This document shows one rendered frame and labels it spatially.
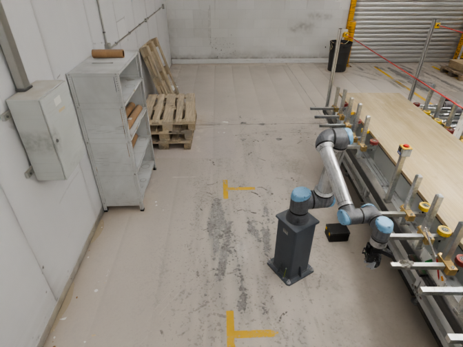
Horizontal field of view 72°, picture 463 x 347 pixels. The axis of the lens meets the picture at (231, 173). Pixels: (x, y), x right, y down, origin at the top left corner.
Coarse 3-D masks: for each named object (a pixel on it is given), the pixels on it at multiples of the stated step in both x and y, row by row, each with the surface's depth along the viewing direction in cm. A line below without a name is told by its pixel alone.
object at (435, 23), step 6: (432, 24) 379; (438, 24) 376; (432, 30) 383; (426, 42) 390; (426, 48) 394; (420, 60) 403; (420, 66) 406; (414, 78) 416; (414, 84) 418; (414, 90) 422; (408, 96) 431
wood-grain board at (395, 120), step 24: (360, 96) 417; (384, 96) 417; (384, 120) 354; (408, 120) 354; (432, 120) 354; (384, 144) 308; (408, 144) 308; (432, 144) 308; (456, 144) 308; (408, 168) 272; (432, 168) 272; (456, 168) 272; (432, 192) 243; (456, 192) 243; (456, 216) 220
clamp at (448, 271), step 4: (440, 256) 194; (440, 260) 194; (444, 260) 191; (448, 260) 191; (444, 264) 190; (448, 264) 189; (452, 264) 189; (444, 268) 190; (448, 268) 187; (456, 268) 187; (444, 272) 190; (448, 272) 187; (452, 272) 187; (456, 272) 187
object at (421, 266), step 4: (392, 264) 190; (396, 264) 190; (400, 264) 190; (416, 264) 190; (420, 264) 190; (424, 264) 190; (428, 264) 190; (432, 264) 190; (436, 264) 190; (440, 264) 190; (456, 264) 190; (392, 268) 190; (396, 268) 190; (400, 268) 190; (404, 268) 190; (408, 268) 190; (412, 268) 190; (416, 268) 190; (420, 268) 190; (424, 268) 190; (428, 268) 190; (432, 268) 190; (436, 268) 190; (440, 268) 190; (460, 268) 190
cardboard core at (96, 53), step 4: (92, 52) 317; (96, 52) 317; (100, 52) 318; (104, 52) 318; (108, 52) 318; (112, 52) 318; (116, 52) 318; (120, 52) 318; (92, 56) 320; (96, 56) 320; (100, 56) 320; (104, 56) 320; (108, 56) 320; (112, 56) 320; (116, 56) 321; (120, 56) 321; (124, 56) 325
